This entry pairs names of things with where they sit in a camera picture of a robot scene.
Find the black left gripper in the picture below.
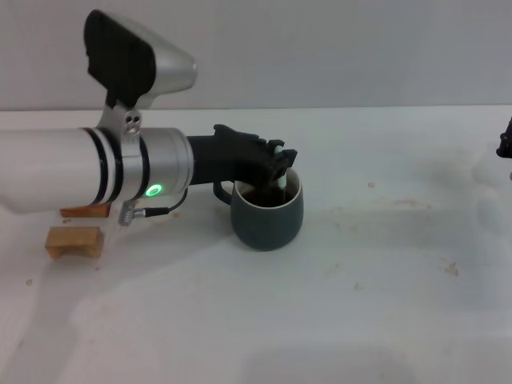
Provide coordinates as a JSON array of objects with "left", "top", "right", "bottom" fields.
[{"left": 186, "top": 123, "right": 299, "bottom": 190}]

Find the grey ceramic cup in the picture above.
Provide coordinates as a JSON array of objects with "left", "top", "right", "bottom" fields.
[{"left": 211, "top": 166, "right": 304, "bottom": 253}]

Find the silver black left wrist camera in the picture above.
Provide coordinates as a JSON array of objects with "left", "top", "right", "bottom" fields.
[{"left": 83, "top": 9, "right": 198, "bottom": 110}]

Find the dark coffee liquid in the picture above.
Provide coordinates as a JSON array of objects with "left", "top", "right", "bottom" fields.
[{"left": 241, "top": 186, "right": 295, "bottom": 210}]

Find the reddish brown wooden block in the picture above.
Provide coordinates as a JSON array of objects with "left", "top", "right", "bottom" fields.
[{"left": 59, "top": 202, "right": 113, "bottom": 219}]

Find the left arm cable with connector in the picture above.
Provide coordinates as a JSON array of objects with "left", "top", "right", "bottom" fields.
[{"left": 133, "top": 189, "right": 190, "bottom": 216}]

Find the silver camera mount bracket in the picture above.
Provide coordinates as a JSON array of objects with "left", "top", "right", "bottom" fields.
[{"left": 97, "top": 101, "right": 150, "bottom": 226}]

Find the light wooden block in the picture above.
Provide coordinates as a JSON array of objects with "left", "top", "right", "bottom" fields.
[{"left": 44, "top": 226, "right": 106, "bottom": 261}]

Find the blue handled metal spoon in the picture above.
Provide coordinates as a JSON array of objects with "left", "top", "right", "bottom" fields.
[{"left": 274, "top": 144, "right": 289, "bottom": 201}]

